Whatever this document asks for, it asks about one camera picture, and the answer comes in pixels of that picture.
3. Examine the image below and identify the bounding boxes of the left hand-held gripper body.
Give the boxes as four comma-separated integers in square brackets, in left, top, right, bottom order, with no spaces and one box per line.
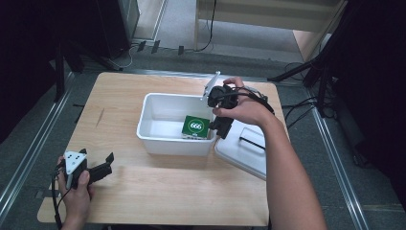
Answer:
[63,150,114,190]

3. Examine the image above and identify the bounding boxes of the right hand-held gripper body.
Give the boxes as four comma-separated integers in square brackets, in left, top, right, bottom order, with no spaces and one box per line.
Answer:
[201,70,240,110]

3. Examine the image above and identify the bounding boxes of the green box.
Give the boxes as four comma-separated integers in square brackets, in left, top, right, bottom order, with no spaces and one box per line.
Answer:
[181,114,212,141]

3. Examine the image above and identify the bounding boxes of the white plastic storage bin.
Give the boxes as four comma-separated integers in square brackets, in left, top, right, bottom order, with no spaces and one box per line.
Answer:
[136,92,218,157]

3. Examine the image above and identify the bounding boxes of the person's right hand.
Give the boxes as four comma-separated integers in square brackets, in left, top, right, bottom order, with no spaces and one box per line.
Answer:
[212,76,276,127]

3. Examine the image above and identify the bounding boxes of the person's left hand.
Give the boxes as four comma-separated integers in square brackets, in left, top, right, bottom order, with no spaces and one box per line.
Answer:
[56,155,96,222]

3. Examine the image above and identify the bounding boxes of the white plastic bin lid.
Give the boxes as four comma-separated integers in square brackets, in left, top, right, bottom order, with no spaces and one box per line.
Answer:
[214,119,268,182]

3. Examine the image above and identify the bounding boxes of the black metal stand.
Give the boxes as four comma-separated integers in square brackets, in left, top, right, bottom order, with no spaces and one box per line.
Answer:
[54,39,67,103]

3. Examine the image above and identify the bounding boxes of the light wooden furniture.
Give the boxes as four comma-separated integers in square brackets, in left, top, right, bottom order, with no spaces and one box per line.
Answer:
[193,0,349,62]

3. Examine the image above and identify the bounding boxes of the black tripod stand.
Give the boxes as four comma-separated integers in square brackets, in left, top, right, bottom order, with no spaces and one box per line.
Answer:
[267,0,362,119]

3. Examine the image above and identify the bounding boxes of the dark curtain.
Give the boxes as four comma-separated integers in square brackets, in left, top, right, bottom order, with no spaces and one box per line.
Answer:
[0,0,97,145]

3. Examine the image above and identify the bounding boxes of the black cabinet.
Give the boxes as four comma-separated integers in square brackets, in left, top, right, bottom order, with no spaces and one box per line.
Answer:
[95,0,142,60]

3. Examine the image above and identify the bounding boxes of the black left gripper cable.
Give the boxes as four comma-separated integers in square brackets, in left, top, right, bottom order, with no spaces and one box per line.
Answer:
[50,161,74,230]

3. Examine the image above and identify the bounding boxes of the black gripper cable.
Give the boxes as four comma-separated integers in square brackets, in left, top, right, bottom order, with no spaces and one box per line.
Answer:
[214,88,276,115]
[50,161,74,230]

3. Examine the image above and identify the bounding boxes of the metal floor rail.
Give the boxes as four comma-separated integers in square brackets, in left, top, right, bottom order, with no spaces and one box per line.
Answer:
[309,103,371,230]
[0,72,75,221]

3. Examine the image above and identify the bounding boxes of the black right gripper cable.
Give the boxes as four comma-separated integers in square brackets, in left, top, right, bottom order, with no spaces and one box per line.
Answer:
[214,88,276,115]

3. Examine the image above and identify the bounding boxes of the black hanging cable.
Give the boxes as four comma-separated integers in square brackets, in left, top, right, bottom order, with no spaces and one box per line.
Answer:
[192,0,218,53]

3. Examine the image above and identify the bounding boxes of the black floor cables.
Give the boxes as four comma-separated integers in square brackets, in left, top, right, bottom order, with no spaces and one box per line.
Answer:
[281,61,336,131]

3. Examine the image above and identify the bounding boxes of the white floor cable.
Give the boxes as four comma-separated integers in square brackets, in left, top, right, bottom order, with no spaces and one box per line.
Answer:
[109,44,135,71]

